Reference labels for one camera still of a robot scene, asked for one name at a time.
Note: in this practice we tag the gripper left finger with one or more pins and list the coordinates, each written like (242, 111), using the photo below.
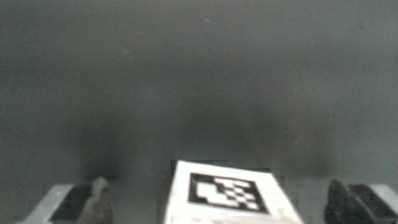
(75, 204)

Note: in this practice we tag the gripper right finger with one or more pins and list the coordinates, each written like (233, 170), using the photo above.
(361, 204)

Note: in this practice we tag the small white tag cube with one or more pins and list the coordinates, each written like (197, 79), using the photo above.
(226, 196)

